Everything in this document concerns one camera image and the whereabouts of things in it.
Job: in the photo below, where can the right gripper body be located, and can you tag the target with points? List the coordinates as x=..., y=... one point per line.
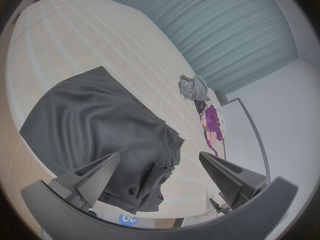
x=223, y=207

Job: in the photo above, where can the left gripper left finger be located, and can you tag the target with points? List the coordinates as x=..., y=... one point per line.
x=92, y=184

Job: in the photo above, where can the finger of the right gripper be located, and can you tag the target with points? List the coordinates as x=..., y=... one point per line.
x=222, y=197
x=213, y=203

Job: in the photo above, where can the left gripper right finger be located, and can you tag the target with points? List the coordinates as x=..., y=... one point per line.
x=230, y=181

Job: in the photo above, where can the black T-shirt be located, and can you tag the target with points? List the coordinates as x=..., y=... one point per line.
x=100, y=124

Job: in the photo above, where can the bed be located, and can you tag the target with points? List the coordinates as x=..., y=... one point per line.
x=87, y=34

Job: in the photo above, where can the purple satin garment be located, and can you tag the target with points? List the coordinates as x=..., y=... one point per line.
x=213, y=120

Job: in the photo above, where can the pink garment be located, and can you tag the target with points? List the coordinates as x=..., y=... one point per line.
x=205, y=120

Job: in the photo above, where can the black glossy garment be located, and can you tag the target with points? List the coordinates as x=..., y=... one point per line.
x=200, y=106

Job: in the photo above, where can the grey bedside table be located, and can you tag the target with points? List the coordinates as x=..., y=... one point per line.
x=221, y=96

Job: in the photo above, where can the grey garment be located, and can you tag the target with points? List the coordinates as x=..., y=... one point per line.
x=196, y=87

